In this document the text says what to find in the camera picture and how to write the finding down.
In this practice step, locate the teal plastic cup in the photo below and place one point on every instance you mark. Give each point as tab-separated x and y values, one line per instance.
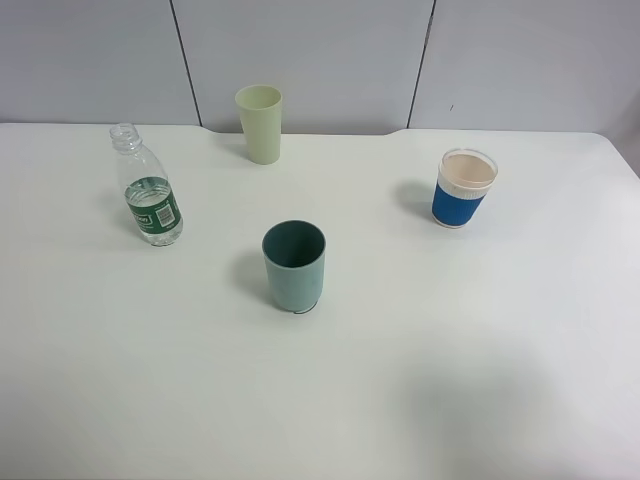
294	254

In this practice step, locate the clear plastic water bottle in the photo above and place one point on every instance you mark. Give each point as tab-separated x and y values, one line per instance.
146	187

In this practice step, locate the blue sleeved paper cup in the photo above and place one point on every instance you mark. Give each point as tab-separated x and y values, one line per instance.
464	178

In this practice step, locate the pale yellow plastic cup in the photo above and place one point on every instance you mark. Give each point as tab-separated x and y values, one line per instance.
260	111

